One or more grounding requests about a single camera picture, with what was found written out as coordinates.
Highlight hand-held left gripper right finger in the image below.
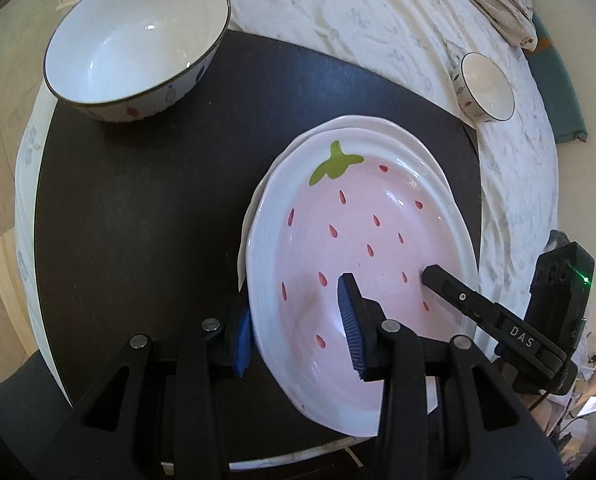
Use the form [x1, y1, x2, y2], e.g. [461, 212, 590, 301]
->
[337, 272, 569, 480]

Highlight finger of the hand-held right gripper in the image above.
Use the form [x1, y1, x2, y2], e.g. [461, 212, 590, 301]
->
[421, 265, 500, 335]

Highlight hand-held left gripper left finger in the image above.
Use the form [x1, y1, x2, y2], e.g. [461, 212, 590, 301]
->
[62, 306, 253, 480]

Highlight pink strawberry plate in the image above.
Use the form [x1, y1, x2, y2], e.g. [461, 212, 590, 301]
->
[239, 115, 454, 291]
[245, 125, 481, 436]

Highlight white leaf-print bowl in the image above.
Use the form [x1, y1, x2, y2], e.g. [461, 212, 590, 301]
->
[44, 0, 230, 123]
[450, 52, 515, 123]

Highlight black leather mat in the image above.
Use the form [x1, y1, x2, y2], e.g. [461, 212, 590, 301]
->
[34, 30, 481, 463]

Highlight beige bear-print blanket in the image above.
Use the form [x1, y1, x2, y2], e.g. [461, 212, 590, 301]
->
[438, 0, 538, 52]

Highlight teal bed frame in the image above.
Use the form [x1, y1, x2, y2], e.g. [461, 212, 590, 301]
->
[525, 12, 589, 143]

